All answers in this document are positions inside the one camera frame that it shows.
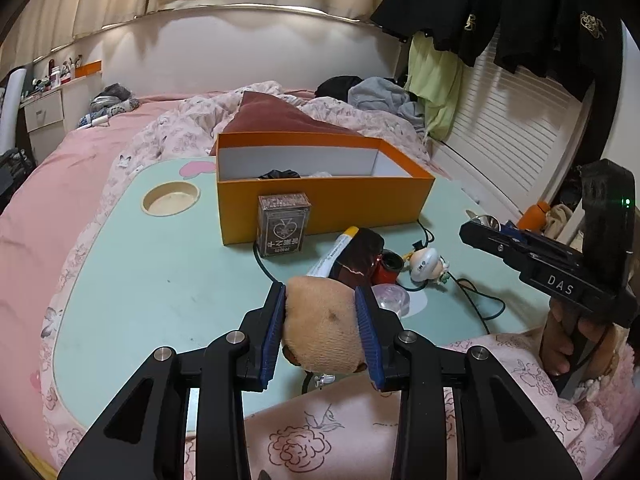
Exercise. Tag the beige cloth bundle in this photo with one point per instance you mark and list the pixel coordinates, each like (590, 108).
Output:
(560, 220)

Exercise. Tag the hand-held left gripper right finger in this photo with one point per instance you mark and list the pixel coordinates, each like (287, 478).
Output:
(370, 340)

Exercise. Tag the pink rose print blanket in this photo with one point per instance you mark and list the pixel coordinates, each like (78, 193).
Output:
(325, 440)

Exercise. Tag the clear round plastic case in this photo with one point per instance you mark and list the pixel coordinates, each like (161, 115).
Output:
(392, 300)

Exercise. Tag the orange bottle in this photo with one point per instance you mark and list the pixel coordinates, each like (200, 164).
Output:
(532, 216)

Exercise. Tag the black hanging jacket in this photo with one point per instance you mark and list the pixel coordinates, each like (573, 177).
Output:
(430, 5)
(575, 35)

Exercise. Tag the white tube yellow cap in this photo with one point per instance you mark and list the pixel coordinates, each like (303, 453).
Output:
(330, 255)

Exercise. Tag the white louvered panel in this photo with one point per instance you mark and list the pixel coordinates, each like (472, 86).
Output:
(510, 130)

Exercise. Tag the small white figurine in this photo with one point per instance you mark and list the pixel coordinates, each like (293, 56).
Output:
(425, 262)

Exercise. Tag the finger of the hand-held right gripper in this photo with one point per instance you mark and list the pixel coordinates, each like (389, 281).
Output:
(510, 229)
(490, 242)

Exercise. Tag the orange cardboard box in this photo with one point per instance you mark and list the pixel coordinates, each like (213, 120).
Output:
(325, 205)

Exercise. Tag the brown card box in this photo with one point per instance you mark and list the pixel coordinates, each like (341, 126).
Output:
(282, 230)

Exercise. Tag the orange box on shelf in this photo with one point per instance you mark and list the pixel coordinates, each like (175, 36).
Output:
(89, 69)

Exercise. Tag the pink floral quilt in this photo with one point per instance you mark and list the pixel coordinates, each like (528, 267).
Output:
(175, 125)

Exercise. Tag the clutter of small shelf things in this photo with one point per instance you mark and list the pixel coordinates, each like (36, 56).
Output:
(52, 77)

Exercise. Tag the maroon pillow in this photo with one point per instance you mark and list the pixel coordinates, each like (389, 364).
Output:
(270, 117)

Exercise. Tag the small red bottle black cap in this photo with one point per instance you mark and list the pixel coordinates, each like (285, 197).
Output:
(387, 266)

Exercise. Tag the black chair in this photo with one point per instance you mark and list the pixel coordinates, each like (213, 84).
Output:
(12, 170)

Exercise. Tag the blue floral cloth pile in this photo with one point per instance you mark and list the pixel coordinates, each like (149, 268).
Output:
(110, 105)

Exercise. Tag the pink bedsheet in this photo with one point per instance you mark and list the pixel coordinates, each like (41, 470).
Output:
(60, 185)

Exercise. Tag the light green hanging garment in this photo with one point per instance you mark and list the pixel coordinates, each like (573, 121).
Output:
(435, 90)

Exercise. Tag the shiny red black packet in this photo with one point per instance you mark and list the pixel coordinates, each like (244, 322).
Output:
(357, 257)

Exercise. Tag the black clothing heap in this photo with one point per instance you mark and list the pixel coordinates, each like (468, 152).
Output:
(337, 86)

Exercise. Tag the silver capped small bottle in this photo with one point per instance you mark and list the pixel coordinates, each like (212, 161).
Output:
(483, 221)

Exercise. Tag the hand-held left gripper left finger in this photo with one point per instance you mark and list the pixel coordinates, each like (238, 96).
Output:
(272, 330)

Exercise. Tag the grey clothing heap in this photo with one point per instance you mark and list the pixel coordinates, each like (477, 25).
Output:
(380, 95)

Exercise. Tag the tan plush toy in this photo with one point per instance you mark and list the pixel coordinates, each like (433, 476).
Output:
(325, 325)

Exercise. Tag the white nightstand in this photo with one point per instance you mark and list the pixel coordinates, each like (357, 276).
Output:
(45, 115)

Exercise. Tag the white rolled sheet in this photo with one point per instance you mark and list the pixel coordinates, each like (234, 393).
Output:
(12, 110)

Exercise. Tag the person's right hand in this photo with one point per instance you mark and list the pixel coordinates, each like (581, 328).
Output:
(555, 350)

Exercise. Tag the black lace scrunchie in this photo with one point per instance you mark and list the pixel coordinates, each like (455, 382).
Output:
(278, 174)

